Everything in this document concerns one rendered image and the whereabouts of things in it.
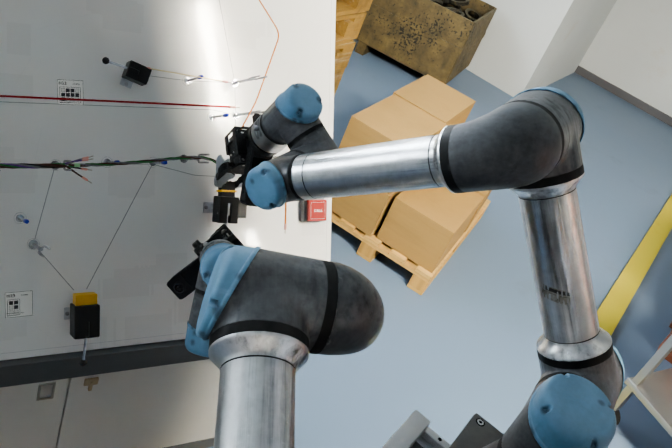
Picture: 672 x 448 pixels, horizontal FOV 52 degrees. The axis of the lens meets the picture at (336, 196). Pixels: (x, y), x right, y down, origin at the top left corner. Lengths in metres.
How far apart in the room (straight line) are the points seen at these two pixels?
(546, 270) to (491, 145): 0.26
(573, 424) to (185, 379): 1.00
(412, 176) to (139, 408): 1.04
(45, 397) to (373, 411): 1.48
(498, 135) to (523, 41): 5.39
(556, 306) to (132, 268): 0.85
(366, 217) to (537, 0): 3.35
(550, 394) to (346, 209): 2.47
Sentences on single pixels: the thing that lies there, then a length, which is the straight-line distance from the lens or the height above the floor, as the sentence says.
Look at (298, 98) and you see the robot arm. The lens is 1.21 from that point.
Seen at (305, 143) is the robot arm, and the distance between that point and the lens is 1.21.
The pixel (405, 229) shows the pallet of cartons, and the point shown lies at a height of 0.26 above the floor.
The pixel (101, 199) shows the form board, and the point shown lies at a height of 1.12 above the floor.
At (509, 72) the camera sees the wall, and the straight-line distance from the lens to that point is 6.38.
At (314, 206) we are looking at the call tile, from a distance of 1.63.
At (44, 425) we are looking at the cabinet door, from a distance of 1.75.
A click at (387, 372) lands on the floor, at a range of 2.98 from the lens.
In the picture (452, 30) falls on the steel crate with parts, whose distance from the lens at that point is 5.51.
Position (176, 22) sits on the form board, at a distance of 1.55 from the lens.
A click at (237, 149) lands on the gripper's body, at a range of 1.37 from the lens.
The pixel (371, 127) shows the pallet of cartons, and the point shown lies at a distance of 3.22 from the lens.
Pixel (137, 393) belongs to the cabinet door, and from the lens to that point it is 1.74.
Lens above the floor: 2.02
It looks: 32 degrees down
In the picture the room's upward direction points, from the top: 23 degrees clockwise
